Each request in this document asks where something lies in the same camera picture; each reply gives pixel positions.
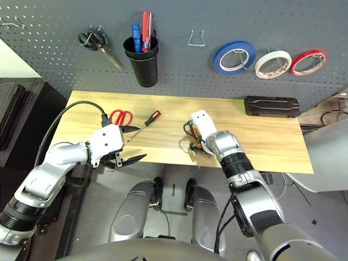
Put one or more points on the black plastic cup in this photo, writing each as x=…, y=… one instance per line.
x=144, y=68

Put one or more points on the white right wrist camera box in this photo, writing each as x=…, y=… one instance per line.
x=204, y=122

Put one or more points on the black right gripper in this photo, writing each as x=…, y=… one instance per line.
x=194, y=149

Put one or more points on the large black ribbed case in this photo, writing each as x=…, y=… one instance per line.
x=11, y=108

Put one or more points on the light grey curved panel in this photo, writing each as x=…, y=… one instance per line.
x=326, y=157

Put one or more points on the blue tape roll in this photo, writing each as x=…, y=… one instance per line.
x=217, y=61

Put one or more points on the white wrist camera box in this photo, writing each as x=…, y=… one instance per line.
x=204, y=122
x=106, y=141

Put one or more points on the black right robot foot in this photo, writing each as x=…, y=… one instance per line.
x=190, y=193

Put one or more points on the silver right robot leg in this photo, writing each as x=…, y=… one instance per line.
x=206, y=217

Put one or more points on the silver robot leg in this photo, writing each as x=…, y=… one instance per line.
x=130, y=212
x=206, y=217

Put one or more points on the silver pegboard hook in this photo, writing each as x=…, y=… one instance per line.
x=319, y=58
x=95, y=28
x=280, y=62
x=242, y=61

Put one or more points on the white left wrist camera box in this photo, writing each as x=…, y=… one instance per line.
x=106, y=141

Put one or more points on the small black tool case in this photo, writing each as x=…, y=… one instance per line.
x=272, y=107

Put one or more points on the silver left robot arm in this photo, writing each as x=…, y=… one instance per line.
x=40, y=185

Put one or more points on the black robot foot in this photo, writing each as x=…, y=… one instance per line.
x=190, y=193
x=158, y=190

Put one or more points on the grey metal pegboard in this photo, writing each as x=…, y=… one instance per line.
x=176, y=68

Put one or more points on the red tape roll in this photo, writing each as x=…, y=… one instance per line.
x=295, y=68

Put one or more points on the black equipment cabinet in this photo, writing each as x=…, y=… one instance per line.
x=51, y=91

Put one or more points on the blue marker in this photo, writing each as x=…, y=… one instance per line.
x=136, y=35

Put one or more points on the silver left robot leg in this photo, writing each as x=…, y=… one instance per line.
x=130, y=212

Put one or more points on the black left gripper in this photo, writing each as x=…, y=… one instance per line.
x=117, y=160

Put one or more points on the white tape roll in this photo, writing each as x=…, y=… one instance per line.
x=259, y=68

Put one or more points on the grey robot torso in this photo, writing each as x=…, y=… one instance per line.
x=163, y=250

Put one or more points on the black left robot foot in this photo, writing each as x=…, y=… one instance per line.
x=158, y=190

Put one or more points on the orange black screwdriver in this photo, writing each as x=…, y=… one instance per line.
x=152, y=118

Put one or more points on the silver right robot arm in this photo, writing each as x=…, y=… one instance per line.
x=258, y=204

